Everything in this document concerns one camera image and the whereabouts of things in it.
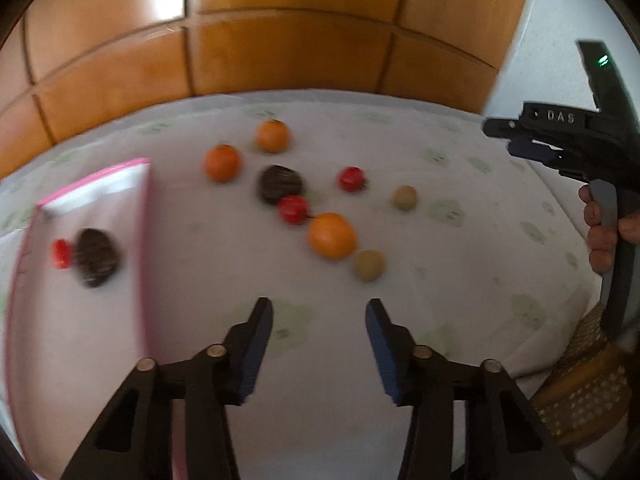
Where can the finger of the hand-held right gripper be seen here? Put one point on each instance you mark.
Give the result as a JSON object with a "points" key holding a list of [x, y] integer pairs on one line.
{"points": [[530, 150], [500, 127]]}

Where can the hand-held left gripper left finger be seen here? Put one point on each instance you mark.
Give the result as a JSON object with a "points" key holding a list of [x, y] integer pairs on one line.
{"points": [[254, 355]]}

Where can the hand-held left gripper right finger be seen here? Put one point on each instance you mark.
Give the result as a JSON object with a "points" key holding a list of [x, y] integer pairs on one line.
{"points": [[384, 360]]}

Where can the beige longan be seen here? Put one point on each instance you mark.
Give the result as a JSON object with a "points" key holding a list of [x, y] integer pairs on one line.
{"points": [[404, 198], [370, 266]]}

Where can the red cherry tomato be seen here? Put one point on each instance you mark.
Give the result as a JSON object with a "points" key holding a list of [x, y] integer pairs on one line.
{"points": [[351, 179], [61, 253], [293, 210]]}

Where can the dark brown water chestnut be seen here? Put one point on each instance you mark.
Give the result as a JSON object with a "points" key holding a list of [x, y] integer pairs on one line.
{"points": [[280, 185], [97, 257]]}

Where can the pink shallow box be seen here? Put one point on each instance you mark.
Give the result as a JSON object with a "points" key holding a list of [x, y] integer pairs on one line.
{"points": [[75, 340]]}

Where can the small mandarin orange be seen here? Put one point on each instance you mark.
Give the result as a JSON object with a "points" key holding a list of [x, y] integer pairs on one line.
{"points": [[223, 163]]}

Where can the person's right hand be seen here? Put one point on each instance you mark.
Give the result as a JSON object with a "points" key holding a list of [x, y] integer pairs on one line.
{"points": [[600, 240]]}

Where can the white cloth with green print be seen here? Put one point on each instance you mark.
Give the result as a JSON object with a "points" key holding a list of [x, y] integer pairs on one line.
{"points": [[465, 270]]}

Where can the large oval orange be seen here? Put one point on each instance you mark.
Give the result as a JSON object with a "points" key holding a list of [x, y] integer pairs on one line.
{"points": [[332, 236]]}

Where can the woven wicker chair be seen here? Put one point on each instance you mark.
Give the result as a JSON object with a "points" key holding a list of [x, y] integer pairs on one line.
{"points": [[585, 390]]}

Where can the mandarin orange with stem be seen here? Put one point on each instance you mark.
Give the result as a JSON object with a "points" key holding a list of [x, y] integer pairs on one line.
{"points": [[272, 136]]}

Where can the wooden panelled headboard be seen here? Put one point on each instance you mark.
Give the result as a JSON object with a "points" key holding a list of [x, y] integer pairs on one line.
{"points": [[280, 45]]}

